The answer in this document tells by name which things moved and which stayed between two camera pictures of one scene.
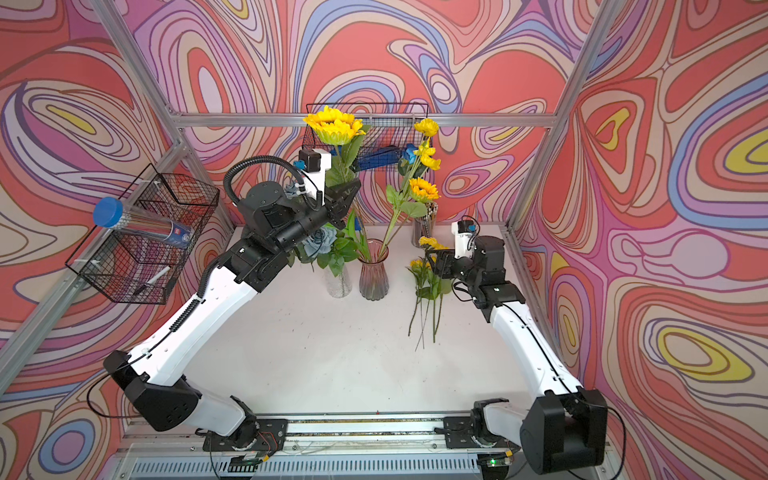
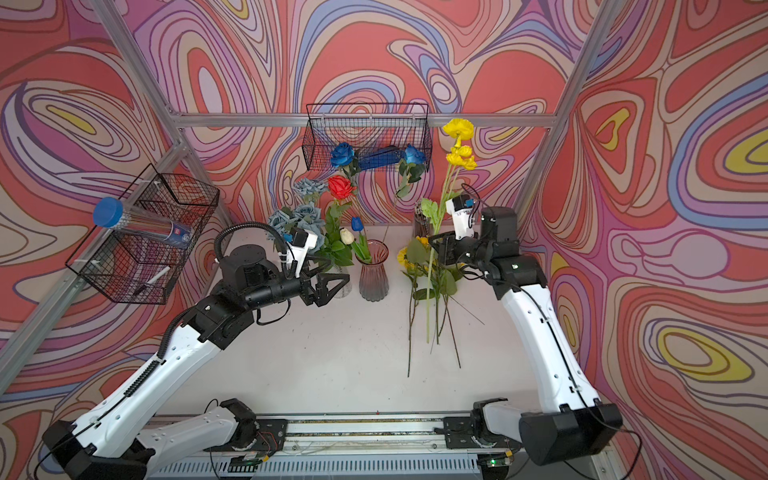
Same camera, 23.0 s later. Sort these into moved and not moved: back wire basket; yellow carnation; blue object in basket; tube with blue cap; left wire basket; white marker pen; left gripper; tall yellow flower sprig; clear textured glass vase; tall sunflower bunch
Moved: tall sunflower bunch; yellow carnation; tall yellow flower sprig; left gripper
Not moved: clear textured glass vase; tube with blue cap; white marker pen; back wire basket; blue object in basket; left wire basket
